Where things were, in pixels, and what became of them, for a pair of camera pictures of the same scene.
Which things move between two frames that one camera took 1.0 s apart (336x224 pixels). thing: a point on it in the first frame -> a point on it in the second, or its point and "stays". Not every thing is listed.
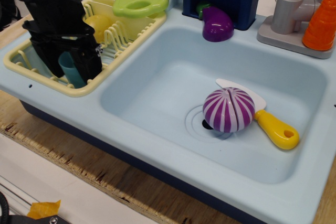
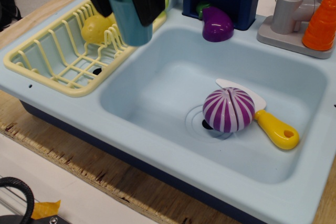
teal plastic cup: (71, 73) -> (133, 32)
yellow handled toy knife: (284, 138) stays
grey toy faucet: (294, 11) stays
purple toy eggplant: (217, 25) stays
